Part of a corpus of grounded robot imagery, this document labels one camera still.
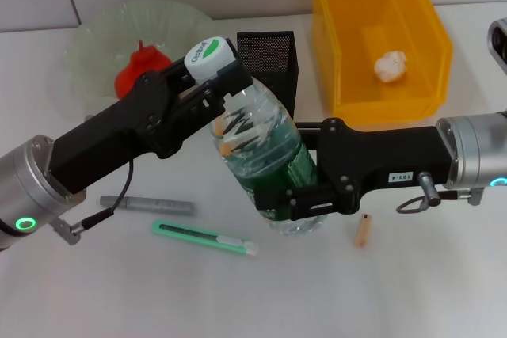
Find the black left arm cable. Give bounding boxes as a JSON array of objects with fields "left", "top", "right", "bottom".
[{"left": 51, "top": 158, "right": 134, "bottom": 246}]

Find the yellow plastic bin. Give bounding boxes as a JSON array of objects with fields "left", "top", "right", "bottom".
[{"left": 310, "top": 0, "right": 454, "bottom": 125}]

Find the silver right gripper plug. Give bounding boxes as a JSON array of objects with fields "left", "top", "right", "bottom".
[{"left": 418, "top": 171, "right": 441, "bottom": 208}]

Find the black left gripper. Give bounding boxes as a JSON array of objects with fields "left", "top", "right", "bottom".
[{"left": 49, "top": 70, "right": 187, "bottom": 196}]

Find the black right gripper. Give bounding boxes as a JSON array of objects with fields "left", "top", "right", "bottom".
[{"left": 253, "top": 118, "right": 455, "bottom": 222}]

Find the grey marker pen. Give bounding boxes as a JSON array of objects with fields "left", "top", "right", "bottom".
[{"left": 99, "top": 194, "right": 196, "bottom": 216}]

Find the green utility knife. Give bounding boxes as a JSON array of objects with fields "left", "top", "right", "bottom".
[{"left": 152, "top": 220, "right": 261, "bottom": 259}]

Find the clear bottle with green label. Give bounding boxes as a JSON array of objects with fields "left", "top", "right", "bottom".
[{"left": 183, "top": 35, "right": 330, "bottom": 238}]

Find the white paper ball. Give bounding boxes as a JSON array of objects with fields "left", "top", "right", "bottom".
[{"left": 374, "top": 51, "right": 409, "bottom": 85}]

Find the black mesh pen holder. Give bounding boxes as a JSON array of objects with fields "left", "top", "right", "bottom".
[{"left": 236, "top": 30, "right": 301, "bottom": 117}]

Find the small beige wooden peg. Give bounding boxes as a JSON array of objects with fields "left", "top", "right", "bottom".
[{"left": 353, "top": 214, "right": 373, "bottom": 249}]

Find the pale green glass fruit plate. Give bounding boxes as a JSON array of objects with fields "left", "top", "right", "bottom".
[{"left": 63, "top": 0, "right": 215, "bottom": 109}]

